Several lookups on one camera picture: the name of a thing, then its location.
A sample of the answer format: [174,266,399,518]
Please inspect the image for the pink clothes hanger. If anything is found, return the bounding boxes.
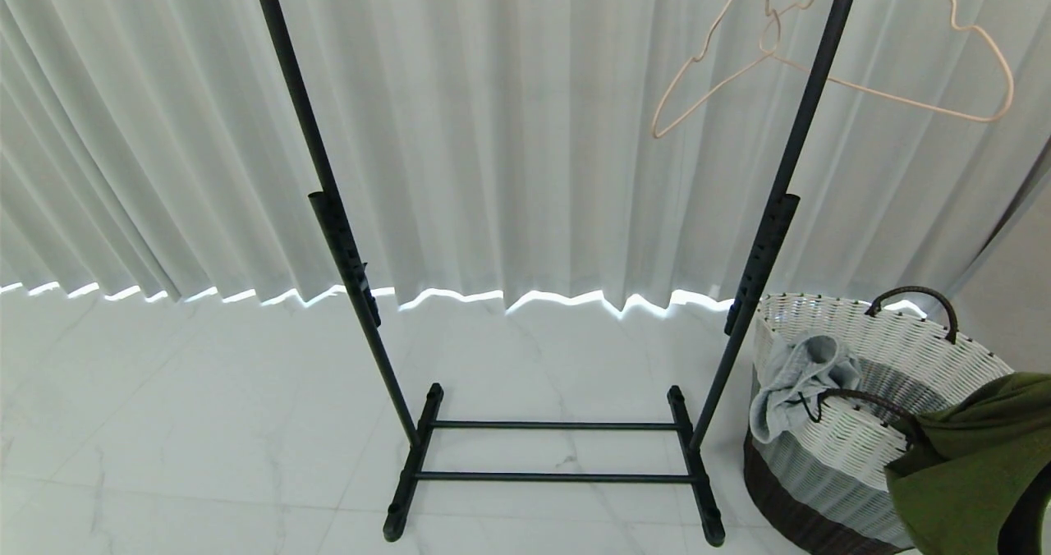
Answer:
[651,0,822,140]
[768,0,1015,123]

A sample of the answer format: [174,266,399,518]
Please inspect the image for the white curtain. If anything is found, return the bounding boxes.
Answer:
[0,0,1051,319]

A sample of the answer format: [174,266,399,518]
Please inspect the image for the green shirt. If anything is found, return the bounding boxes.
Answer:
[884,372,1051,555]

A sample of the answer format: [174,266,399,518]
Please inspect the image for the pale grey shorts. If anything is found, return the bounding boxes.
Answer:
[749,333,863,445]

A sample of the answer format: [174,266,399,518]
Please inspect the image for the white laundry basket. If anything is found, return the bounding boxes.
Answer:
[743,286,1019,555]

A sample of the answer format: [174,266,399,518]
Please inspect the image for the black clothes rack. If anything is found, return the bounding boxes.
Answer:
[249,0,867,548]

